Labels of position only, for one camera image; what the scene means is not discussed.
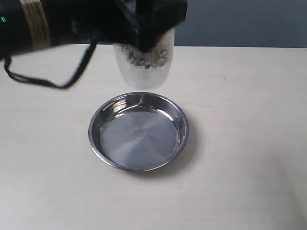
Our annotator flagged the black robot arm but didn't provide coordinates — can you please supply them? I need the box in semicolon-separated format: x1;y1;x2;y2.
0;0;188;58

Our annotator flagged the clear plastic shaker bottle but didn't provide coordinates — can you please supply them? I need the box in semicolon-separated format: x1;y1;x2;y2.
113;28;175;90

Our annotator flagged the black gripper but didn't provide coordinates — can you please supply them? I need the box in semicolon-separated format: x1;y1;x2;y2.
43;0;188;53

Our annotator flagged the round stainless steel plate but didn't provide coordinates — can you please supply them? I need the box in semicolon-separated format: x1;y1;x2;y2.
88;92;189;172

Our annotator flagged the black cable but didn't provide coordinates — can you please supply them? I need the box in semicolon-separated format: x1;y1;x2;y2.
2;33;100;90

